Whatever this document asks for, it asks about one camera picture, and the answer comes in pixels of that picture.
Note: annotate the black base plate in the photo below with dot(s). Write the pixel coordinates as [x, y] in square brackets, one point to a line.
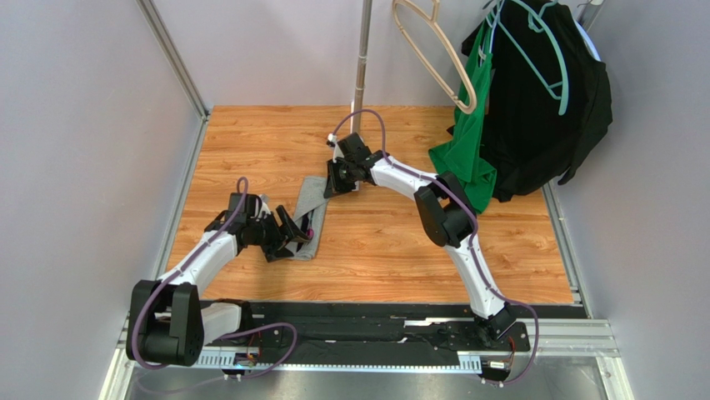
[348, 333]

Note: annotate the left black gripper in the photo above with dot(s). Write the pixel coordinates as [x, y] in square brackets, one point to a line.
[266, 249]

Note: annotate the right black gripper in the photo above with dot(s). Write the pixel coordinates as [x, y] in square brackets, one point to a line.
[337, 174]

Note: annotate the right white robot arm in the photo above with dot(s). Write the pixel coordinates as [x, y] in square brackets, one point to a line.
[446, 215]

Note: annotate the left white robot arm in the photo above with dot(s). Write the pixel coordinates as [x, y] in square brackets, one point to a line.
[168, 323]

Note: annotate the metal stand pole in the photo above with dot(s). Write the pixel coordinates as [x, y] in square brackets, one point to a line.
[362, 54]

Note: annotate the black shirt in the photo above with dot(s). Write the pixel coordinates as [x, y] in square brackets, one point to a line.
[523, 136]

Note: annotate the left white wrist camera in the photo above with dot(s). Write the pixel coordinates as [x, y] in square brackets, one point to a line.
[265, 202]

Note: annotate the green shirt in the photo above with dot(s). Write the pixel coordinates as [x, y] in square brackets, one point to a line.
[461, 155]

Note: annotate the teal clothes hanger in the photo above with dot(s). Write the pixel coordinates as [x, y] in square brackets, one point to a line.
[538, 47]

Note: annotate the grey cloth napkin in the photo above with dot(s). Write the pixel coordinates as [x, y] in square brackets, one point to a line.
[311, 194]

